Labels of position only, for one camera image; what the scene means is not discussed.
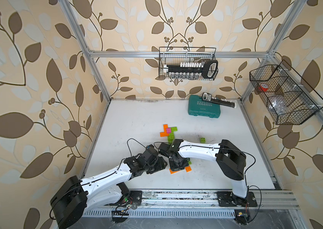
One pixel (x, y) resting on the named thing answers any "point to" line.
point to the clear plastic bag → (277, 104)
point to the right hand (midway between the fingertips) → (177, 169)
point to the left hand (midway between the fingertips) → (164, 163)
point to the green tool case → (198, 107)
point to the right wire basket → (290, 99)
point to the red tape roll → (263, 87)
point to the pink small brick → (168, 130)
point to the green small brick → (203, 140)
